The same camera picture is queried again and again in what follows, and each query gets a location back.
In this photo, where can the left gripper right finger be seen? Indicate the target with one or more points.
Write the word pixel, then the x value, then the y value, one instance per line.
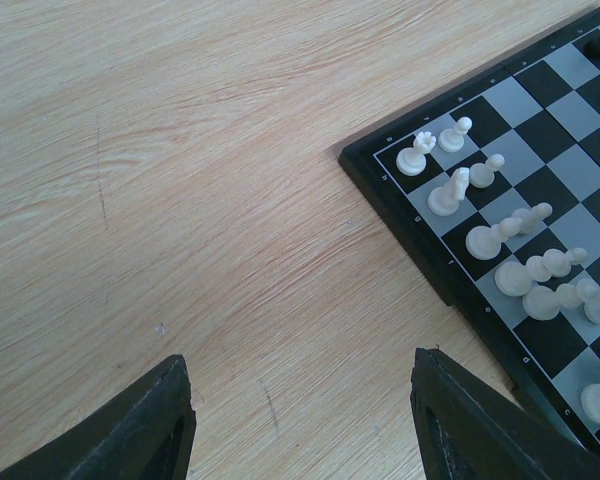
pixel 467 430

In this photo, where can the black magnetic chess board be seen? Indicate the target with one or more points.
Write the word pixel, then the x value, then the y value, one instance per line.
pixel 540 109

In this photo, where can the white pawn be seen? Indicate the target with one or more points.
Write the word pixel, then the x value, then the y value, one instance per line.
pixel 482 175
pixel 590 294
pixel 452 139
pixel 573 257
pixel 533 217

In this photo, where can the white knight piece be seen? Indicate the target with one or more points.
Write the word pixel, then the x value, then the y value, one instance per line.
pixel 445 200

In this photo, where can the white rook piece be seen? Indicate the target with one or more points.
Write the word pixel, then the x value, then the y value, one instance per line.
pixel 411 161

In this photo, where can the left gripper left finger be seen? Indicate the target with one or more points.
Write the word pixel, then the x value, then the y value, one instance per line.
pixel 144 432

